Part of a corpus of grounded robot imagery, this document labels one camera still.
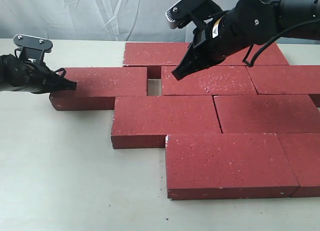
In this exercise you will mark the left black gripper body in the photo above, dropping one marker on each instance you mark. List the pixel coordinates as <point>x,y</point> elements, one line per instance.
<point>26,76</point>

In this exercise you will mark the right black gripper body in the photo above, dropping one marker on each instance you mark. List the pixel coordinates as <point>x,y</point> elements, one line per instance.
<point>221,38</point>

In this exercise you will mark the red top brick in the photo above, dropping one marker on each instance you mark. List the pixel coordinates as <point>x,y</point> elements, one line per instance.
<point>98,87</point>

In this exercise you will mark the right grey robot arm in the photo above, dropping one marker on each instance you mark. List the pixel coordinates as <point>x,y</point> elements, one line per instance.
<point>265,21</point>

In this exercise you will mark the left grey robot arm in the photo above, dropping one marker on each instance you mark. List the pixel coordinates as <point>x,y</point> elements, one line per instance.
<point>3,73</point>

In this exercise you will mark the red back right brick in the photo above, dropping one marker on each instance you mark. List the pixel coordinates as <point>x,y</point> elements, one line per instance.
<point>272,56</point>

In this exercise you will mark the red middle right brick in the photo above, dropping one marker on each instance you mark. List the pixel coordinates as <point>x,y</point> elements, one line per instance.
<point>287,80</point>

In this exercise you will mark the red back left brick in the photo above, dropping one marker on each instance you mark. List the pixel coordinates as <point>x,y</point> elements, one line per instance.
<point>153,55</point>

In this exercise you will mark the red third row brick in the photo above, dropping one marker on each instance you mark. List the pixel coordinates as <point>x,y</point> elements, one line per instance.
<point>276,113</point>

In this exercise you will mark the red front left brick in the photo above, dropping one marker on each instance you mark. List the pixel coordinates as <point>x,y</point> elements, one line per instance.
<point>227,166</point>

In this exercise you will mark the red front right brick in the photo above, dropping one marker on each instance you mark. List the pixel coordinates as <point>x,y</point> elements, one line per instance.
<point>303,153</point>

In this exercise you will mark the white backdrop curtain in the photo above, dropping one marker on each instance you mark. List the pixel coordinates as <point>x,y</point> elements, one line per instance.
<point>98,20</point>

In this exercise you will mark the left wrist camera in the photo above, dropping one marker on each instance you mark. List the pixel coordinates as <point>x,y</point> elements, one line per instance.
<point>32,47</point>

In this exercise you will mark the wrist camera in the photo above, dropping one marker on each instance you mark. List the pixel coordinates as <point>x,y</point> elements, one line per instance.
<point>184,12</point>
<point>32,47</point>

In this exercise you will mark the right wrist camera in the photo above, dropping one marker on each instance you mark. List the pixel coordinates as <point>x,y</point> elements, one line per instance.
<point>184,12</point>

